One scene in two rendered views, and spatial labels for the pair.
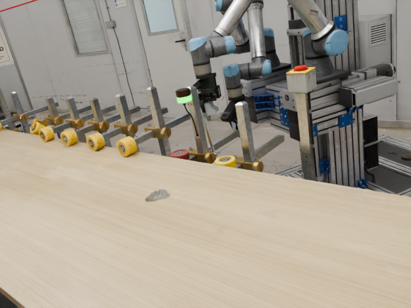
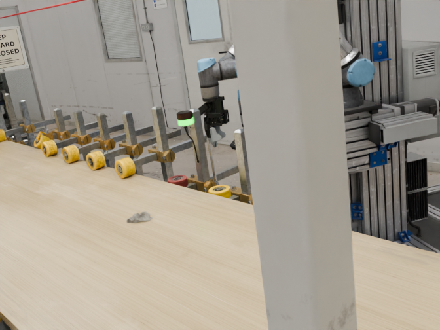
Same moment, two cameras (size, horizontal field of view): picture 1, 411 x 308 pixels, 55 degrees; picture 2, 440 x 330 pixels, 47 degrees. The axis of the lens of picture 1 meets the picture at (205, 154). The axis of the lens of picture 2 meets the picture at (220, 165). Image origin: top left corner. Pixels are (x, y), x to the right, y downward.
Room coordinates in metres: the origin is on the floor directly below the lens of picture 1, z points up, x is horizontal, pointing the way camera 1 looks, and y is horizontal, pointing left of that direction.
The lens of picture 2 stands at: (-0.33, -0.24, 1.53)
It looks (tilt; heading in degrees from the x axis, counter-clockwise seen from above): 17 degrees down; 5
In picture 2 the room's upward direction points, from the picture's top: 8 degrees counter-clockwise
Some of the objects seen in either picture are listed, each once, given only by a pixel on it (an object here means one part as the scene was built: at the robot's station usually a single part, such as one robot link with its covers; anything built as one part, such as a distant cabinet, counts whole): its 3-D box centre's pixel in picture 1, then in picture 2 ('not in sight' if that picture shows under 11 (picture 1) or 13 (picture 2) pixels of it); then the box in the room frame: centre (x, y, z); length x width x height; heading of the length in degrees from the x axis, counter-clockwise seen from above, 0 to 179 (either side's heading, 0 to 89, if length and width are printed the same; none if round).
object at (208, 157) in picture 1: (200, 156); (201, 184); (1.63, 0.03, 0.85); 0.14 x 0.06 x 0.05; 46
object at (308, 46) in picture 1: (316, 40); not in sight; (1.94, -0.64, 1.21); 0.13 x 0.12 x 0.14; 11
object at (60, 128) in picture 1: (82, 118); (90, 135); (2.39, 0.71, 0.95); 0.50 x 0.04 x 0.04; 136
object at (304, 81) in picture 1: (301, 80); not in sight; (1.26, -0.36, 1.18); 0.07 x 0.07 x 0.08; 46
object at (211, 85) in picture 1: (207, 87); (214, 111); (1.70, -0.07, 1.13); 0.09 x 0.08 x 0.12; 66
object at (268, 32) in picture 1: (263, 39); not in sight; (2.42, -0.48, 1.21); 0.13 x 0.12 x 0.14; 75
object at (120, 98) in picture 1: (131, 138); (135, 160); (1.97, 0.36, 0.89); 0.04 x 0.04 x 0.48; 46
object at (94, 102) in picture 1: (104, 139); (109, 158); (2.14, 0.54, 0.87); 0.04 x 0.04 x 0.48; 46
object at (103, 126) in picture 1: (98, 125); (104, 143); (2.16, 0.56, 0.95); 0.14 x 0.06 x 0.05; 46
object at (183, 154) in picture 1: (181, 163); (179, 190); (1.57, 0.11, 0.85); 0.08 x 0.08 x 0.11
